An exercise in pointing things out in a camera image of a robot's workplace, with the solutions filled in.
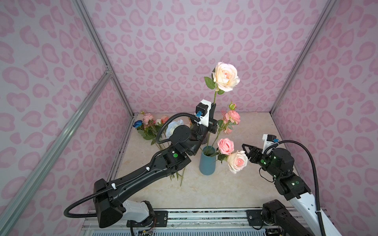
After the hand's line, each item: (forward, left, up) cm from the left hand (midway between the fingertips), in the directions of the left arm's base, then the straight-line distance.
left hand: (214, 101), depth 54 cm
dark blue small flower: (+28, +48, -44) cm, 71 cm away
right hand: (-4, -17, -25) cm, 30 cm away
